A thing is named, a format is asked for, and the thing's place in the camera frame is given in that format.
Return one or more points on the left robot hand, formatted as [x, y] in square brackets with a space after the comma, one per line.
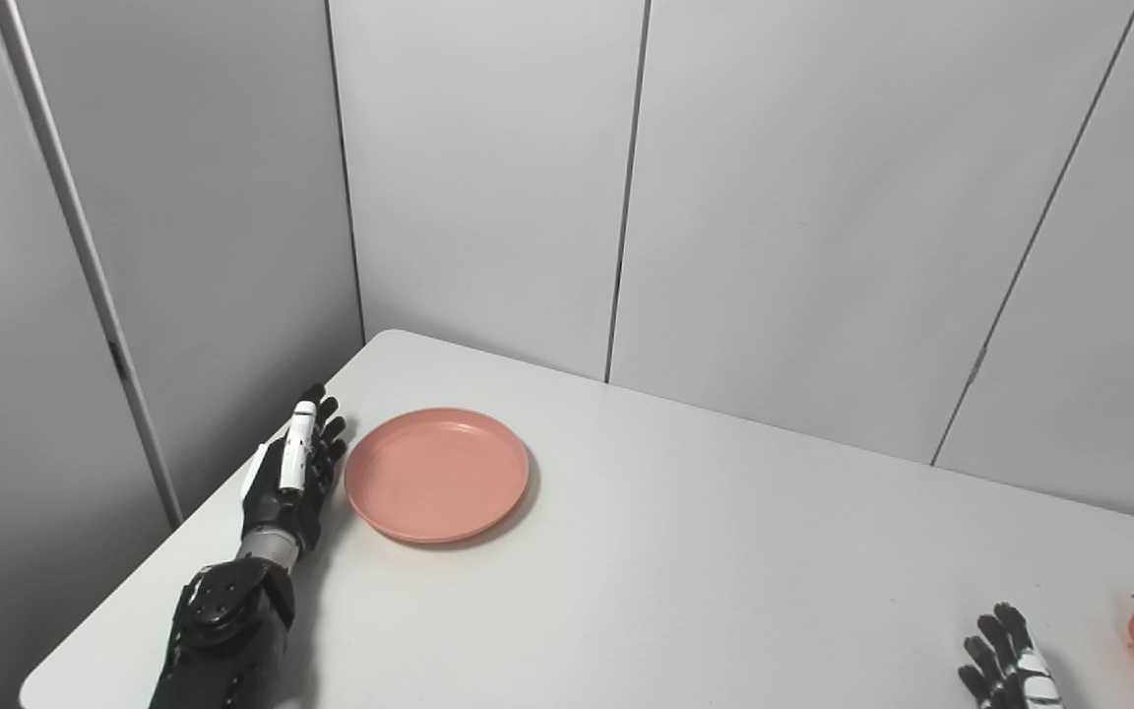
[291, 483]

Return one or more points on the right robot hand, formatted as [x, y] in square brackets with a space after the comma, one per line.
[1010, 665]

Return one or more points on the pink plate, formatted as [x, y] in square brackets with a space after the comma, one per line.
[436, 475]

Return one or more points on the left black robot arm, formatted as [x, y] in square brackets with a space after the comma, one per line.
[227, 620]

